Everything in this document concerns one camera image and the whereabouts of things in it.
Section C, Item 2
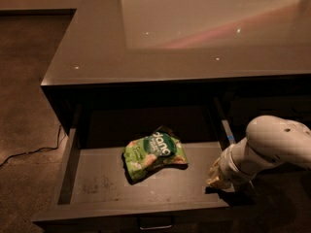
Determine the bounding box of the dark cabinet with glossy top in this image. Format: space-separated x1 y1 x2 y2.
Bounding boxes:
42 0 311 135

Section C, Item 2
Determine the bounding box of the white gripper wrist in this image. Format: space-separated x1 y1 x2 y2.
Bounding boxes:
206 138 282 189

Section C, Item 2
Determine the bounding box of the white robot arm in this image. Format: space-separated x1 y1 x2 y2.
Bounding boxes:
206 116 311 189

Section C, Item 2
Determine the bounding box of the thin black floor cable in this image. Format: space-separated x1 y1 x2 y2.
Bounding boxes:
0 125 62 167

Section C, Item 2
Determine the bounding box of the green snack bag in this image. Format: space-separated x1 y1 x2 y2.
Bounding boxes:
122 126 189 183

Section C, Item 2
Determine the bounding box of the drawer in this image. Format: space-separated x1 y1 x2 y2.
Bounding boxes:
226 95 311 126
32 97 257 233

